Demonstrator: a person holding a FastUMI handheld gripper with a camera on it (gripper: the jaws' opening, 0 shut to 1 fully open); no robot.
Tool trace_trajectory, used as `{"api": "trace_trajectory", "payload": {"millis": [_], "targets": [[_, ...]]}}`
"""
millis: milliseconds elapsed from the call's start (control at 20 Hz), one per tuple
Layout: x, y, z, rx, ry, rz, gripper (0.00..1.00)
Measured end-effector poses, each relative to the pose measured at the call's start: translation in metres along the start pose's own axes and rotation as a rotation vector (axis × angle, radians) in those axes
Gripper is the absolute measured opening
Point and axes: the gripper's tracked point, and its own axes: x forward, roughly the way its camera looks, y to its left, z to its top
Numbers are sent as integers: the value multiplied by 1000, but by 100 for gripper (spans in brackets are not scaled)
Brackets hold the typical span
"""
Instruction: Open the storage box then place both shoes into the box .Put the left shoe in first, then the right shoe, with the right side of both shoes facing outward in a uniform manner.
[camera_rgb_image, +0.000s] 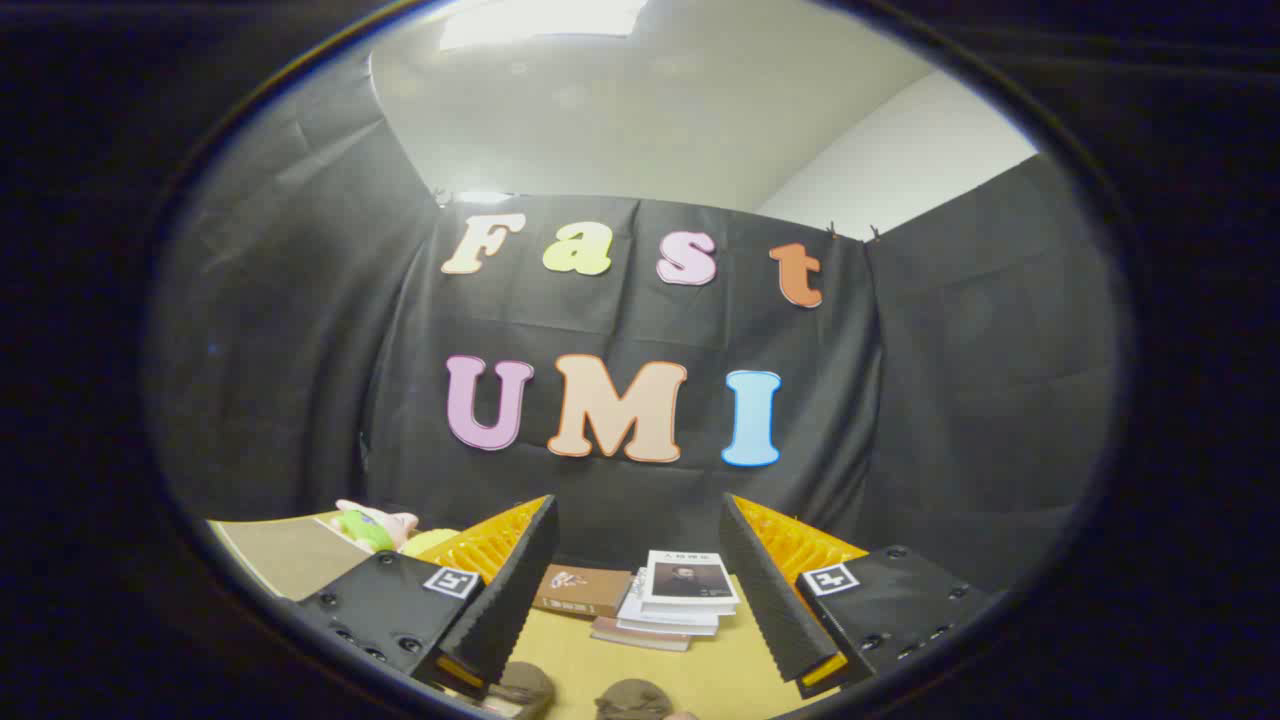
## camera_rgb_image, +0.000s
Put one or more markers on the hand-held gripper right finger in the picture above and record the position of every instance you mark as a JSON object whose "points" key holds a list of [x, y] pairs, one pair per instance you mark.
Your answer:
{"points": [[770, 600]]}

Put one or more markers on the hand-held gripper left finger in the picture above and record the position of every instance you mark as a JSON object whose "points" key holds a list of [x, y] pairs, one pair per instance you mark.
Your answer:
{"points": [[515, 590]]}

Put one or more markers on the beige fabric storage box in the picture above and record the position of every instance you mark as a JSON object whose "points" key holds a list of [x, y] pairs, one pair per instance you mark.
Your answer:
{"points": [[290, 555]]}

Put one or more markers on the brown book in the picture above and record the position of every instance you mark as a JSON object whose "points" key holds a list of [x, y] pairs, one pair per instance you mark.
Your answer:
{"points": [[585, 590]]}

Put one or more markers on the white portrait cover book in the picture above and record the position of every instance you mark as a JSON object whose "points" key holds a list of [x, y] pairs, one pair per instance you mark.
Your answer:
{"points": [[690, 580]]}

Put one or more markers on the yellow round plush toy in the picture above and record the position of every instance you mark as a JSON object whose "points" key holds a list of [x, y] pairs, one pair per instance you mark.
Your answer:
{"points": [[430, 542]]}

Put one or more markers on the plain white book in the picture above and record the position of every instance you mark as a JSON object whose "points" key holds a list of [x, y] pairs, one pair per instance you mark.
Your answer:
{"points": [[665, 620]]}

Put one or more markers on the pale pink book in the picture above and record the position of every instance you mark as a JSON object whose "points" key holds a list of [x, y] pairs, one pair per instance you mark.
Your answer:
{"points": [[640, 638]]}

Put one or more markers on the pink and green plush toy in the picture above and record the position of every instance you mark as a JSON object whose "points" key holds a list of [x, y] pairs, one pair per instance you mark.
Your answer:
{"points": [[372, 525]]}

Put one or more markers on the black backdrop cloth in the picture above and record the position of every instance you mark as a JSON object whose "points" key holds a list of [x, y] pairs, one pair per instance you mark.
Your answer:
{"points": [[620, 330]]}

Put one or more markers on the ceiling light panel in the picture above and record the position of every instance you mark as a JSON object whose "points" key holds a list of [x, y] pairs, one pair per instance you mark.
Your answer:
{"points": [[540, 20]]}

